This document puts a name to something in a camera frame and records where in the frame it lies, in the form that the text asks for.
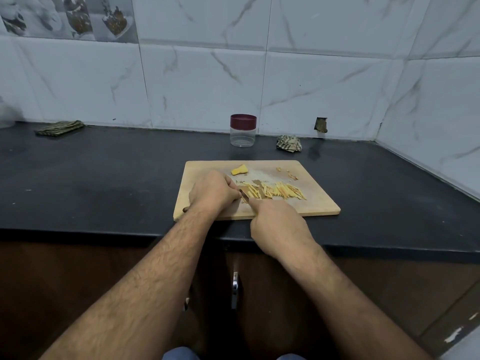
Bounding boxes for small ginger peel scraps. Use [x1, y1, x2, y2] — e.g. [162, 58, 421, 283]
[275, 166, 300, 182]

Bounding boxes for person's right forearm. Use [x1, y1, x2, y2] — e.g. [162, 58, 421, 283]
[285, 243, 435, 360]

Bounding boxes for folded green cloth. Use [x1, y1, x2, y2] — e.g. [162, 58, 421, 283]
[34, 119, 86, 138]

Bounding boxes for person's right hand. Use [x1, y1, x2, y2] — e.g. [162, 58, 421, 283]
[247, 195, 315, 261]

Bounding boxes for brown wooden cabinet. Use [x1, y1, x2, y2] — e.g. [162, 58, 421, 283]
[0, 237, 480, 360]

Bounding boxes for pile of ginger strips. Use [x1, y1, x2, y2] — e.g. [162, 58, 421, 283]
[238, 179, 308, 202]

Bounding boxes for decorative picture tiles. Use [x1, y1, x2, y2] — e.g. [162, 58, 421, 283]
[0, 0, 139, 44]

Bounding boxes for person's left forearm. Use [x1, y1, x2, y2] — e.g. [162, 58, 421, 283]
[39, 209, 208, 360]

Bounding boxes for clear jar maroon lid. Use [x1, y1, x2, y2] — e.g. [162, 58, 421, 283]
[229, 113, 258, 149]

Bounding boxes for crumpled patterned cloth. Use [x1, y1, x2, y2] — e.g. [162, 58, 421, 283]
[276, 134, 304, 154]

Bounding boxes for wooden cutting board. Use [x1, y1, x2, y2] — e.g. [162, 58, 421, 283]
[172, 160, 342, 222]

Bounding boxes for black countertop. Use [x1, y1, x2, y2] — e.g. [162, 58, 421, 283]
[0, 122, 480, 256]

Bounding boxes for person's blue clothing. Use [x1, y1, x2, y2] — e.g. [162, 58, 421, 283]
[162, 345, 307, 360]

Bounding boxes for clear plastic container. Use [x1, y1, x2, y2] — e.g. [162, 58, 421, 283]
[0, 102, 16, 130]

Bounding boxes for person's left hand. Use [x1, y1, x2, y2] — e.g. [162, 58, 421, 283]
[185, 170, 243, 221]

